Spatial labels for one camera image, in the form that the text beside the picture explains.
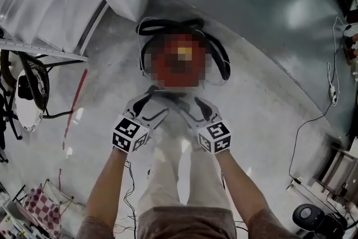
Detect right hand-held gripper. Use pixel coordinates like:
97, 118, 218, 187
180, 96, 233, 154

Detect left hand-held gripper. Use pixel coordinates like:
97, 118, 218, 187
112, 93, 170, 154

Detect red vacuum cleaner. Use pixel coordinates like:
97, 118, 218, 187
152, 33, 207, 91

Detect person's left forearm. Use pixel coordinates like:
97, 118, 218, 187
85, 147, 131, 230

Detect person's right forearm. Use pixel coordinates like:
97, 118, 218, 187
215, 149, 271, 226

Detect person's white trousers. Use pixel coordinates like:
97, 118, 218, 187
138, 117, 233, 210

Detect red floor tape strip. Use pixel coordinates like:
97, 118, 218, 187
62, 68, 89, 149

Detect person's brown printed shirt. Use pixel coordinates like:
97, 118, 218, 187
75, 205, 303, 239

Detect round chair with white cushion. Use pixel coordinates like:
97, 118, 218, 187
0, 49, 74, 140

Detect white power strip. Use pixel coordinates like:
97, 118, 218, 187
329, 83, 338, 106

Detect red checkered cloth table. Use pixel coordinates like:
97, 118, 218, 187
16, 179, 75, 238

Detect black round device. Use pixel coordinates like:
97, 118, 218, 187
292, 203, 348, 239

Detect thin gripper cable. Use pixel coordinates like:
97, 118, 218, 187
123, 159, 140, 233

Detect long black floor cable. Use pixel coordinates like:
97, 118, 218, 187
288, 105, 336, 185

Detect grey metal frame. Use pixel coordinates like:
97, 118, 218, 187
315, 145, 358, 203

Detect white power strip cable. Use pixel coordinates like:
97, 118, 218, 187
326, 16, 354, 107

